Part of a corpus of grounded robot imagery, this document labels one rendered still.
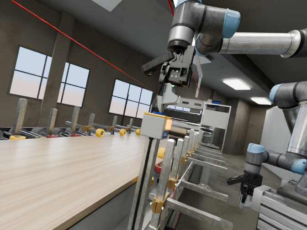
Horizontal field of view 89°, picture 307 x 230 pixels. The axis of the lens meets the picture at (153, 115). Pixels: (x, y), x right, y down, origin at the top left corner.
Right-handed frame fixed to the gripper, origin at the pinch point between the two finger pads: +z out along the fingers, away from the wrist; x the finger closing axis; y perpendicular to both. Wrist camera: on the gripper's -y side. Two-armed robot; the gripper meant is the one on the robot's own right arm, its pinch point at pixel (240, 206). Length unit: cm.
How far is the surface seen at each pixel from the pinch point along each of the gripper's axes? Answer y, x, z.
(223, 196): -8.9, -1.4, -3.0
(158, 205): -37.1, -33.4, -1.3
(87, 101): -375, 265, -44
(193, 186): -25.6, -1.4, -2.5
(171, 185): -37.3, -8.4, -1.3
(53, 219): -55, -70, -7
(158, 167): -48.3, -3.8, -7.7
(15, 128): -145, -32, -12
